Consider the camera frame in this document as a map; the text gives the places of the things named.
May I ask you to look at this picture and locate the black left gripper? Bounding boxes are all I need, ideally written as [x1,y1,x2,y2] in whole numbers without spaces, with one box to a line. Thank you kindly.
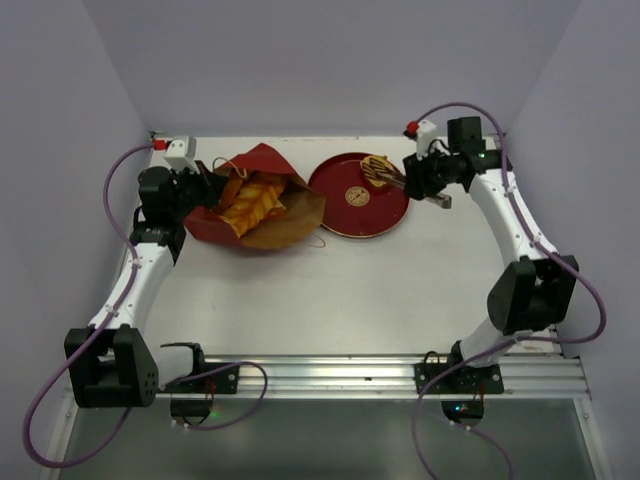
[169,161,228,221]

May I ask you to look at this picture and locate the metal tongs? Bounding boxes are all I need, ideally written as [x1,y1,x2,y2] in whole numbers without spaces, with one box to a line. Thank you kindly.
[363,157,454,210]

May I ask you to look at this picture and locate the round seeded bread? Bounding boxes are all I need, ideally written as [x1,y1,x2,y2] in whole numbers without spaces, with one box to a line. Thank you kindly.
[358,154,400,191]

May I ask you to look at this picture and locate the long twisted glazed bread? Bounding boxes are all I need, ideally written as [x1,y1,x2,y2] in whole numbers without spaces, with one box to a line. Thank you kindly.
[214,171,288,237]

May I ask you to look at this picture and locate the red paper bag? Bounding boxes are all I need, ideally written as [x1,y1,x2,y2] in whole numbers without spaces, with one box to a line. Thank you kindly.
[185,143,326,250]

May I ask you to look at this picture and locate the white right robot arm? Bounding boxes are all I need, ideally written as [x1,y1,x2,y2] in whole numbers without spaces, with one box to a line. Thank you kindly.
[403,116,579,393]

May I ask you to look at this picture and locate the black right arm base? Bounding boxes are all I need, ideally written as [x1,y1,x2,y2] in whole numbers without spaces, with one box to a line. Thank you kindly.
[413,345,505,427]

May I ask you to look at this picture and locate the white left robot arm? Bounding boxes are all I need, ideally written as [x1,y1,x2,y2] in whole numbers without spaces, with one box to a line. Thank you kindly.
[64,162,228,408]

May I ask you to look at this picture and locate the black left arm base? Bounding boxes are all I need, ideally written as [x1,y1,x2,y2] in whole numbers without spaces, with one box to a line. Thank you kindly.
[162,363,240,428]

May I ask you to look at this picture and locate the round red tray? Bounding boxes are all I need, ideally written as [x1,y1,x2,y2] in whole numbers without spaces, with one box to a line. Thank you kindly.
[308,152,409,239]

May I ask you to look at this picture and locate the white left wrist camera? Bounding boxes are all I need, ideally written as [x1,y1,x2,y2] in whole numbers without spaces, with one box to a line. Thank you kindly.
[152,135,197,172]

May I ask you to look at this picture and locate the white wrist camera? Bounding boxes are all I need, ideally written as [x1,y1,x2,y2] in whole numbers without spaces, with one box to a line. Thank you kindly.
[403,119,438,159]
[152,135,197,172]

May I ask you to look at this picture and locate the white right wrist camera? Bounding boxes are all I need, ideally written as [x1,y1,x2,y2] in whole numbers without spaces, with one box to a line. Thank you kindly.
[403,119,438,159]

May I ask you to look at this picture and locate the aluminium front rail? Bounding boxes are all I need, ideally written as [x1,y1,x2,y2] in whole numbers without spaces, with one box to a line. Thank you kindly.
[64,354,586,400]

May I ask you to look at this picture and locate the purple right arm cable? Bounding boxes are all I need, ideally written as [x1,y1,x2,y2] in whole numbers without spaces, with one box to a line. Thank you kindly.
[410,102,607,480]

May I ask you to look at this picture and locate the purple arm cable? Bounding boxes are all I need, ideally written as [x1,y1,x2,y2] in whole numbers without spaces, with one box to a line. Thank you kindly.
[22,142,269,469]
[410,102,607,480]

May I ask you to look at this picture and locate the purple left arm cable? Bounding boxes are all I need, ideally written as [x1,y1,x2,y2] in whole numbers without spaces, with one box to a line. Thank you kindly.
[22,142,269,469]

